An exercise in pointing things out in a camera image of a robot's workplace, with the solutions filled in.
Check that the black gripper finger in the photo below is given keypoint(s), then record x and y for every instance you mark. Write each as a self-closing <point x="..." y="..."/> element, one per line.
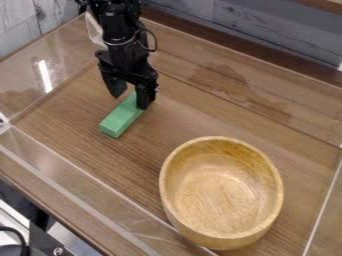
<point x="115" y="83"/>
<point x="145" y="94"/>

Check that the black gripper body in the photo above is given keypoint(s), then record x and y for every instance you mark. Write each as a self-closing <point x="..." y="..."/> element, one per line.
<point x="125" y="57"/>

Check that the green rectangular block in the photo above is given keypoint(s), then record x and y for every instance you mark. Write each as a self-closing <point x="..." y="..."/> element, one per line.
<point x="121" y="117"/>

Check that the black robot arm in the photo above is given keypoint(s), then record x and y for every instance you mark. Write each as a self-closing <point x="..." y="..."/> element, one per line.
<point x="117" y="17"/>

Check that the brown wooden bowl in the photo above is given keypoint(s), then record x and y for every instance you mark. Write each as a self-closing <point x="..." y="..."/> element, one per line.
<point x="222" y="192"/>

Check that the clear acrylic corner bracket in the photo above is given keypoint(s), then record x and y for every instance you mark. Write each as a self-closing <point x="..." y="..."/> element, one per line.
<point x="95" y="32"/>

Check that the clear acrylic front wall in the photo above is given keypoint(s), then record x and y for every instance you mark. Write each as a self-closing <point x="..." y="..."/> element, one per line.
<point x="115" y="225"/>

